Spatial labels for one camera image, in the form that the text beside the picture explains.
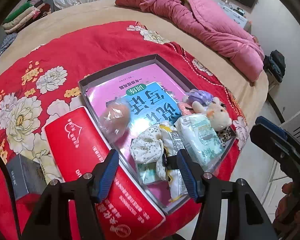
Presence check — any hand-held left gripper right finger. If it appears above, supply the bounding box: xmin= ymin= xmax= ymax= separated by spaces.
xmin=176 ymin=149 xmax=278 ymax=240

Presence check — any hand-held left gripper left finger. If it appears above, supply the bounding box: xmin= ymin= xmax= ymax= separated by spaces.
xmin=20 ymin=149 xmax=120 ymax=240

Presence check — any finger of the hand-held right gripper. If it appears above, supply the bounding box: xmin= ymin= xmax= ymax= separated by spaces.
xmin=249 ymin=124 xmax=300 ymax=178
xmin=255 ymin=116 xmax=294 ymax=143

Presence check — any white snack packet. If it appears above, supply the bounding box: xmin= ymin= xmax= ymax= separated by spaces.
xmin=161 ymin=124 xmax=190 ymax=203

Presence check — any pale green pack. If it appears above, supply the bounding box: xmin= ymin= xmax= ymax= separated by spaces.
xmin=137 ymin=162 xmax=163 ymax=185

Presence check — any white green tissue pack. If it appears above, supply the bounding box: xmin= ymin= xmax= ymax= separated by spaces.
xmin=176 ymin=114 xmax=225 ymax=167

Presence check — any leopard print cloth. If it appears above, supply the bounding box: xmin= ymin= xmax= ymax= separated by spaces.
xmin=216 ymin=126 xmax=237 ymax=148

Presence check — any red box lid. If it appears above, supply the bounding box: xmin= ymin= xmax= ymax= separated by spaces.
xmin=44 ymin=106 xmax=167 ymax=240

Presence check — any white floral cloth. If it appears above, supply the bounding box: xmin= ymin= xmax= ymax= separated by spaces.
xmin=130 ymin=124 xmax=183 ymax=180

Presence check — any plush toy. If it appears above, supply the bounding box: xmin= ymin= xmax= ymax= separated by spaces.
xmin=184 ymin=89 xmax=233 ymax=132

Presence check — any peach item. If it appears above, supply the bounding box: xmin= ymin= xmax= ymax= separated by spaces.
xmin=97 ymin=99 xmax=131 ymax=137

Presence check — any pink face mask pack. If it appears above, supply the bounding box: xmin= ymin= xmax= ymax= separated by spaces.
xmin=177 ymin=101 xmax=198 ymax=117

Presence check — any grey box tray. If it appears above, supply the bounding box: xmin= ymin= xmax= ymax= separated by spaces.
xmin=78 ymin=53 xmax=238 ymax=214

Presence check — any person's right hand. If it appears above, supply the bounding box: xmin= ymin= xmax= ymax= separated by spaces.
xmin=275 ymin=181 xmax=300 ymax=233

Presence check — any dark backpack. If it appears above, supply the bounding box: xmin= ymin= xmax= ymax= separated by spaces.
xmin=263 ymin=50 xmax=287 ymax=83

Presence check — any dark grey box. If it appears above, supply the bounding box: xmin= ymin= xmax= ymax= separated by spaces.
xmin=6 ymin=154 xmax=48 ymax=200

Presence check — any pink book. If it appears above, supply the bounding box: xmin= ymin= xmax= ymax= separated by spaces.
xmin=86 ymin=64 xmax=198 ymax=209

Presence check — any white drawer cabinet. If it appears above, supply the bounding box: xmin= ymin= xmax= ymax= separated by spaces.
xmin=219 ymin=1 xmax=249 ymax=32

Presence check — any pink quilt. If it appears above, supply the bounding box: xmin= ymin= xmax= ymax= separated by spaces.
xmin=115 ymin=0 xmax=265 ymax=83

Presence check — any red floral blanket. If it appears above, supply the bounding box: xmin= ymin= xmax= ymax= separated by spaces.
xmin=0 ymin=21 xmax=245 ymax=240

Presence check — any tan bed sheet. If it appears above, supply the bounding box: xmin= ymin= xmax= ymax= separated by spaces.
xmin=0 ymin=0 xmax=269 ymax=105

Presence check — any blue patterned cloth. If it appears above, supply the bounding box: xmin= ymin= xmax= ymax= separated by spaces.
xmin=0 ymin=32 xmax=18 ymax=60

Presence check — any pile of folded clothes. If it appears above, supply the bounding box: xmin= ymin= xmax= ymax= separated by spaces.
xmin=2 ymin=0 xmax=53 ymax=34

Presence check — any black strap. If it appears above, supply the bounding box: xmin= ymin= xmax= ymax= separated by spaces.
xmin=164 ymin=155 xmax=182 ymax=172

